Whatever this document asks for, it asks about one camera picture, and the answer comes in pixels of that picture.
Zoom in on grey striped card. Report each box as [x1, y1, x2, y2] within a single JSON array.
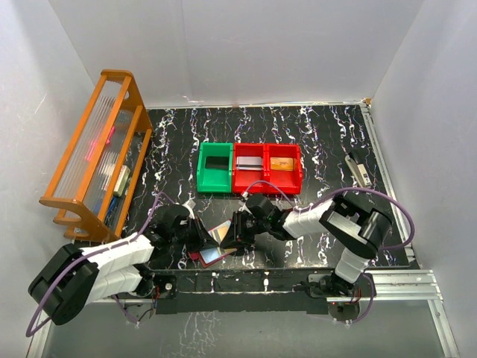
[[236, 156, 263, 171]]

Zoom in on beige box in rack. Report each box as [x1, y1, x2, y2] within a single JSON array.
[[113, 165, 130, 197]]

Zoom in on black grey stapler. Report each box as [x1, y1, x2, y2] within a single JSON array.
[[344, 150, 372, 189]]

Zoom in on green plastic bin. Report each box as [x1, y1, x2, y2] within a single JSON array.
[[197, 142, 233, 193]]

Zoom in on red bin right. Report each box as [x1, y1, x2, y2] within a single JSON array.
[[265, 143, 303, 195]]

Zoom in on orange wooden rack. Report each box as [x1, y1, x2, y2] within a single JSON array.
[[40, 69, 153, 242]]

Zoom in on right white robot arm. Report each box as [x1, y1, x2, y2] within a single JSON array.
[[220, 193, 392, 295]]

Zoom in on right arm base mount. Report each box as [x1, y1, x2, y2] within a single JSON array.
[[300, 272, 377, 324]]

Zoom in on red bin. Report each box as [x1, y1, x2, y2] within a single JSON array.
[[265, 143, 303, 195], [232, 142, 265, 195]]

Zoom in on orange card in bin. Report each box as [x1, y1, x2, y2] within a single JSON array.
[[270, 157, 296, 172]]

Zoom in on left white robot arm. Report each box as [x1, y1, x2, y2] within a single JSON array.
[[28, 204, 219, 325]]

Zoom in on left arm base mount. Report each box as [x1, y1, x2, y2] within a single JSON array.
[[112, 275, 176, 327]]

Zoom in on red bin left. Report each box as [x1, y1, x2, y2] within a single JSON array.
[[232, 142, 265, 195]]

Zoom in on red leather card holder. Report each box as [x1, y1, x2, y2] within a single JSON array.
[[187, 220, 237, 268]]

